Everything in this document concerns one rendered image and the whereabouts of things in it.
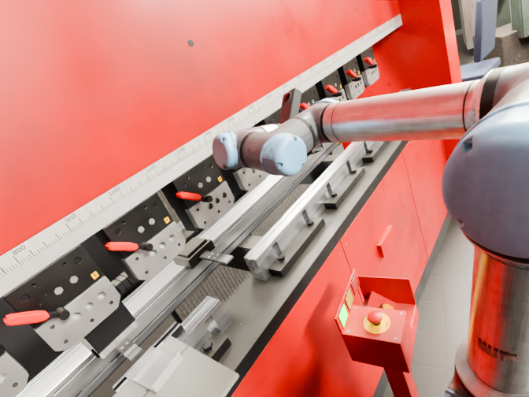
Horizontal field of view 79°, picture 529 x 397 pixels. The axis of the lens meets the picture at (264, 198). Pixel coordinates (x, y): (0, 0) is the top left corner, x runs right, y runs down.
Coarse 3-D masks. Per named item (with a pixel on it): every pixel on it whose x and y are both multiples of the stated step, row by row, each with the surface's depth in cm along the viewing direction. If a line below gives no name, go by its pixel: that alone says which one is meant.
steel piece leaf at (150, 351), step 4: (152, 348) 82; (156, 348) 81; (148, 352) 81; (152, 352) 80; (144, 356) 80; (148, 356) 80; (140, 360) 79; (144, 360) 79; (136, 364) 79; (140, 364) 78; (144, 364) 78; (132, 368) 78; (136, 368) 78; (140, 368) 77; (128, 372) 78; (132, 372) 77; (136, 372) 76; (128, 376) 76; (132, 376) 76
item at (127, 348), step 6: (84, 342) 92; (126, 342) 87; (132, 342) 86; (90, 348) 88; (120, 348) 86; (126, 348) 85; (132, 348) 84; (138, 348) 83; (96, 354) 89; (126, 354) 83; (132, 354) 82; (138, 354) 82; (132, 360) 81
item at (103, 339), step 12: (120, 300) 75; (120, 312) 75; (108, 324) 73; (120, 324) 75; (132, 324) 78; (96, 336) 71; (108, 336) 73; (120, 336) 76; (96, 348) 71; (108, 348) 74
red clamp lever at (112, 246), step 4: (108, 244) 67; (112, 244) 67; (116, 244) 67; (120, 244) 68; (124, 244) 69; (128, 244) 69; (132, 244) 70; (136, 244) 71; (140, 244) 72; (144, 244) 73; (148, 244) 72; (152, 244) 73; (108, 248) 67; (112, 248) 67; (116, 248) 67; (120, 248) 68; (124, 248) 69; (128, 248) 69; (132, 248) 70; (136, 248) 70; (140, 248) 72; (144, 248) 72; (148, 248) 72; (152, 248) 73
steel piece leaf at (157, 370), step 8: (160, 352) 79; (152, 360) 78; (160, 360) 77; (168, 360) 76; (176, 360) 73; (144, 368) 77; (152, 368) 76; (160, 368) 75; (168, 368) 72; (136, 376) 75; (144, 376) 74; (152, 376) 73; (160, 376) 70; (168, 376) 71; (144, 384) 72; (152, 384) 71; (160, 384) 70
